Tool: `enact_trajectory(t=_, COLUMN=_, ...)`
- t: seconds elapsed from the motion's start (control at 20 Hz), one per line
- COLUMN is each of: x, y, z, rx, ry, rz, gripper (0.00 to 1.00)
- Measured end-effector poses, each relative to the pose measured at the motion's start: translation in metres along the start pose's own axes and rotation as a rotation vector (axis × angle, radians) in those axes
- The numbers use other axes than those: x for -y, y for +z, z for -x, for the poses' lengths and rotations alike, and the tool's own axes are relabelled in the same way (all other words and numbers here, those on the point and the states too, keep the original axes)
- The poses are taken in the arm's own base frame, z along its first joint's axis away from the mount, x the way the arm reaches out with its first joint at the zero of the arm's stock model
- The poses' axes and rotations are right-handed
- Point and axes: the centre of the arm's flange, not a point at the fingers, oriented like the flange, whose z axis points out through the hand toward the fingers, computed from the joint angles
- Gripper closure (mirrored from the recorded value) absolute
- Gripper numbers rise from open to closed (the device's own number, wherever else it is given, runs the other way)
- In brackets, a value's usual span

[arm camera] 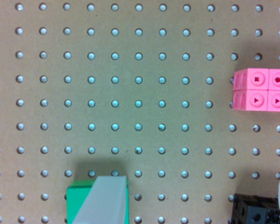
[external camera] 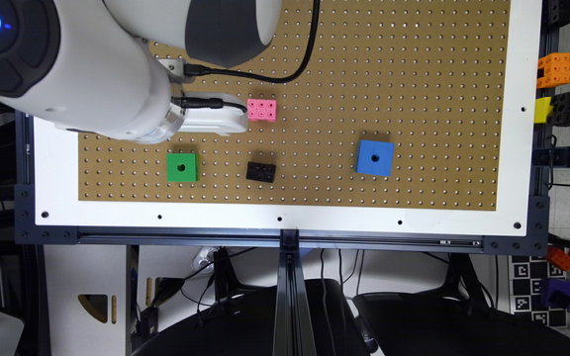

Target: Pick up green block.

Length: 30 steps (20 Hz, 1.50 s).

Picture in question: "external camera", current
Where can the green block with hole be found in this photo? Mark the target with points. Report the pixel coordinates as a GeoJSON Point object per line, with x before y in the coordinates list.
{"type": "Point", "coordinates": [182, 167]}

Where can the black block top corner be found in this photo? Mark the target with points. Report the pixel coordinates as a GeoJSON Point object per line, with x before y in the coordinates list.
{"type": "Point", "coordinates": [555, 13]}

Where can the orange studded brick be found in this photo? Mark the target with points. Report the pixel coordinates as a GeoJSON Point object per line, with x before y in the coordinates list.
{"type": "Point", "coordinates": [553, 70]}

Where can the fiducial marker sheet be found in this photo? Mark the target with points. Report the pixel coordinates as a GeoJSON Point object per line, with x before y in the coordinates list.
{"type": "Point", "coordinates": [525, 278]}

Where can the black office chair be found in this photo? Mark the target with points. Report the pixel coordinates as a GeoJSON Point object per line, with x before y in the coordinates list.
{"type": "Point", "coordinates": [247, 326]}
{"type": "Point", "coordinates": [422, 325]}

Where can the black office chair left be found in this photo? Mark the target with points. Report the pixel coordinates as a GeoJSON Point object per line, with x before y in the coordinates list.
{"type": "Point", "coordinates": [247, 326]}

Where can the blue block with hole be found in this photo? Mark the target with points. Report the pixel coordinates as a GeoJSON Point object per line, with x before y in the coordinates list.
{"type": "Point", "coordinates": [374, 158]}

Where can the black office chair right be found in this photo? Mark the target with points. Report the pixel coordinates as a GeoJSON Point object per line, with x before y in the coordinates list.
{"type": "Point", "coordinates": [422, 325]}

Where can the black studded brick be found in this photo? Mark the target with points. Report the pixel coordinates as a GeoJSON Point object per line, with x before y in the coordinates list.
{"type": "Point", "coordinates": [260, 172]}

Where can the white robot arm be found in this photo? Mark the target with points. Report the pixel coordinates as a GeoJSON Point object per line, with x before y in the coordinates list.
{"type": "Point", "coordinates": [118, 67]}

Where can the brown pegboard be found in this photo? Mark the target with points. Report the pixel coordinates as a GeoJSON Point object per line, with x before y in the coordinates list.
{"type": "Point", "coordinates": [426, 75]}

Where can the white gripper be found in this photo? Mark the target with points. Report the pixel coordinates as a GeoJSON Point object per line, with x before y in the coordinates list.
{"type": "Point", "coordinates": [212, 113]}

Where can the yellow block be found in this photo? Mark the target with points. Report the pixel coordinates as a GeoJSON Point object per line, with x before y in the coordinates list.
{"type": "Point", "coordinates": [542, 110]}

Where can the purple block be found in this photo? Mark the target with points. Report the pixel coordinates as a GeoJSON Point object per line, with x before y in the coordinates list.
{"type": "Point", "coordinates": [555, 293]}

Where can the pink studded brick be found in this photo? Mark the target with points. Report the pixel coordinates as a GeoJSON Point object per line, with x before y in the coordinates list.
{"type": "Point", "coordinates": [261, 110]}

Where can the black studded block right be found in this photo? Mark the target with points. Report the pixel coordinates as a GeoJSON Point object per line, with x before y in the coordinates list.
{"type": "Point", "coordinates": [560, 115]}

